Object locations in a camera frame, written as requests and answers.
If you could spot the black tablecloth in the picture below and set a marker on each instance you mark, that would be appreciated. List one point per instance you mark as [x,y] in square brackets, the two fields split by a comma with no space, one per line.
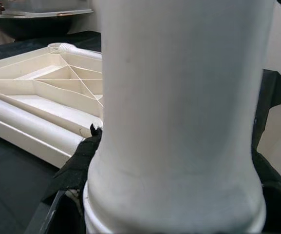
[8,195]

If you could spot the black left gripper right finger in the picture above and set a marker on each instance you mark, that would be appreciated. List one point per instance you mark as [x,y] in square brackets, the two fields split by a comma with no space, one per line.
[279,207]

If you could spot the white plastic table top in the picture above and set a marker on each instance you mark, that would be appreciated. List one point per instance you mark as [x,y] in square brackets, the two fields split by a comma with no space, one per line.
[45,102]

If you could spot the black wok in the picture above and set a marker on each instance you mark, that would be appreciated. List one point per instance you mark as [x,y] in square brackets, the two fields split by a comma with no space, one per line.
[33,26]

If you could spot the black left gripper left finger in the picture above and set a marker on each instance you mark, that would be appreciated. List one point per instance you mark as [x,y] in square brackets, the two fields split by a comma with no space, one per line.
[67,182]

